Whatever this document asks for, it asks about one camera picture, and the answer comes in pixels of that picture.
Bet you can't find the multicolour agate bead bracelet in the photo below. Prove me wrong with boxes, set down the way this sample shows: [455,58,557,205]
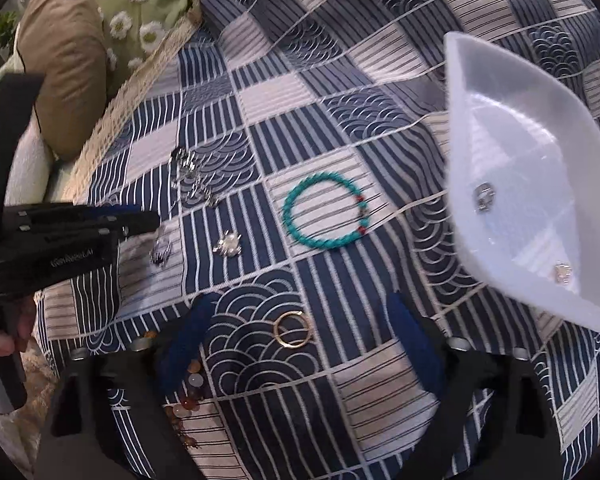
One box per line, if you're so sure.
[142,328,207,450]

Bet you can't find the silver chain charm necklace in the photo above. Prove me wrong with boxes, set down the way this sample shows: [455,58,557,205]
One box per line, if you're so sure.
[168,146,221,209]

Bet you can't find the gold ring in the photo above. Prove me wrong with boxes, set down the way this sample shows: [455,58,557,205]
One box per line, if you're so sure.
[272,310,314,348]

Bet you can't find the turquoise bead bracelet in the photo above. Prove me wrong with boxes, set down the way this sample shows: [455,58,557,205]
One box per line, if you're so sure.
[281,171,372,252]

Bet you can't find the silver flower brooch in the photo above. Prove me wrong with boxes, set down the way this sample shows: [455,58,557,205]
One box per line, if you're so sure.
[212,231,242,258]

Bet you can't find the person's left hand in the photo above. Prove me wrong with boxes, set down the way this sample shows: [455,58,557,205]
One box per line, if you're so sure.
[0,294,38,358]

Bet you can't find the white fluffy cushion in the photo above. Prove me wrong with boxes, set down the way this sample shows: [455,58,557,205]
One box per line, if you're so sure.
[4,117,55,206]

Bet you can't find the silver earring in tray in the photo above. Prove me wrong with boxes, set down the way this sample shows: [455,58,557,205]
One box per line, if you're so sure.
[474,182,495,212]

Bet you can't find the small silver charm in tray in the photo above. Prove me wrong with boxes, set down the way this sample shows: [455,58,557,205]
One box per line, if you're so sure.
[554,262,573,285]

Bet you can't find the brown velvet pillow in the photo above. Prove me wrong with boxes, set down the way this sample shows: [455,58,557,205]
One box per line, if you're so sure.
[16,0,107,162]

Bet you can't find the white plastic tray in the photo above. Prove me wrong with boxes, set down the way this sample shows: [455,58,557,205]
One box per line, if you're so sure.
[444,32,600,333]

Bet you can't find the blue white patterned cloth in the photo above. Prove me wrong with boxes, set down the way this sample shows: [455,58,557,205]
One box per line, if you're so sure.
[38,0,600,479]

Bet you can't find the green daisy embroidered pillow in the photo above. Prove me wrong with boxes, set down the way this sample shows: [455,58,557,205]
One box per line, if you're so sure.
[95,0,196,86]

